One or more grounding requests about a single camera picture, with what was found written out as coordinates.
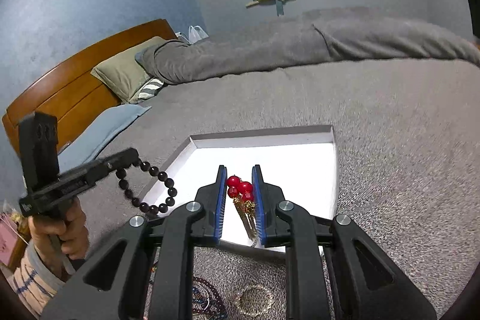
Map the large black bead bracelet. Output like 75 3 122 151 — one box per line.
115 158 178 215

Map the red bead gold tassel jewelry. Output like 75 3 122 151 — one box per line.
226 175 258 247

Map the pearl gold bracelet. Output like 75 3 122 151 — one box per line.
233 283 276 318

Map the dark red bead bracelet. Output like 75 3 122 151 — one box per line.
191 276 226 320

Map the left forearm striped sleeve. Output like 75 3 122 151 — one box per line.
7 242 64 319

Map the person's left hand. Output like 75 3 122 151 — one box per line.
28 197 89 282

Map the pink box on nightstand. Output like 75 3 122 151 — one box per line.
1 212 30 271

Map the wooden headboard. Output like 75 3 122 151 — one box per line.
1 19 176 154

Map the striped grey white pillow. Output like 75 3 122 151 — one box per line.
133 78 164 101

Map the olive green pillow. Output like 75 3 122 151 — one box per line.
90 37 166 104

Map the white shallow tray box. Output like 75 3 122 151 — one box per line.
139 124 339 254

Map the white plastic bag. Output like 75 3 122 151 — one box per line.
188 25 208 44

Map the grey bedspread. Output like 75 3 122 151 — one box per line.
76 57 480 320

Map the grey rolled duvet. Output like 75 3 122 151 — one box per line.
135 7 479 85

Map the black left camera box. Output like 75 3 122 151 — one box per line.
18 112 59 193

